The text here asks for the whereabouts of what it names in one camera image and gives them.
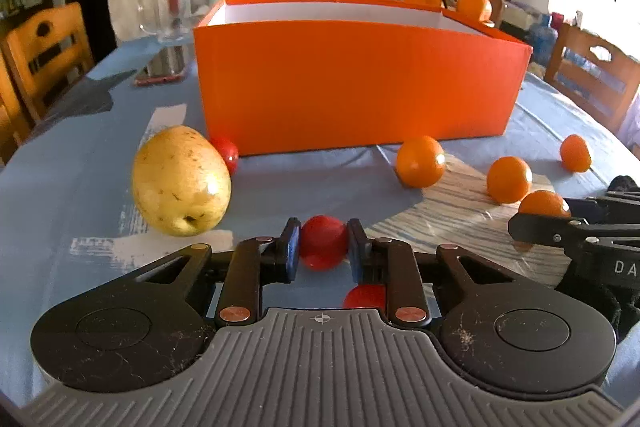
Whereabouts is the large orange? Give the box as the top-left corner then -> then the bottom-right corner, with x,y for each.
518,190 -> 572,218

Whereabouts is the red cherry tomato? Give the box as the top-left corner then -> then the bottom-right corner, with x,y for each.
343,284 -> 386,312
299,216 -> 348,271
209,136 -> 239,176

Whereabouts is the small orange kumquat front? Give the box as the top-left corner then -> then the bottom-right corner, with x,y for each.
486,156 -> 533,204

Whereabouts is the black cloth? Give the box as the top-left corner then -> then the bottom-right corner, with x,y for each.
608,176 -> 640,195

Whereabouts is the small orange far right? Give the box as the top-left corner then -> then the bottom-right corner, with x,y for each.
560,134 -> 591,173

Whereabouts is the small orange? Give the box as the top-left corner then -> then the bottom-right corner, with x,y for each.
560,134 -> 591,173
395,135 -> 446,188

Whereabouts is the small orange behind front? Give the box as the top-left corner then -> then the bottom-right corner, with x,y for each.
395,135 -> 446,188

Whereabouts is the rear yellow pear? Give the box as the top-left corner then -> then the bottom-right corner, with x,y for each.
131,126 -> 231,237

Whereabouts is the right wooden chair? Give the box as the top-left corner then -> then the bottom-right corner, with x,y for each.
544,23 -> 639,132

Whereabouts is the orange cardboard box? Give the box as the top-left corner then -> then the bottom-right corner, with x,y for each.
193,0 -> 532,155

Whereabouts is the blue tablecloth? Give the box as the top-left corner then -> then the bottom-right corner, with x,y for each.
1,39 -> 639,405

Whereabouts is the smartphone on table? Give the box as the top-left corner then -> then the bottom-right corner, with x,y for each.
134,44 -> 194,87

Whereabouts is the glass mug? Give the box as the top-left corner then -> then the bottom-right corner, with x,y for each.
138,0 -> 192,41

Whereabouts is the right orange in bowl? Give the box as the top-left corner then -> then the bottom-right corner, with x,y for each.
456,0 -> 492,22

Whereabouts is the far left wooden chair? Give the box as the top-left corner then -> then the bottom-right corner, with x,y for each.
1,2 -> 94,121

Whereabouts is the near left wooden chair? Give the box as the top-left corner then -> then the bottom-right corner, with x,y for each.
0,54 -> 32,167

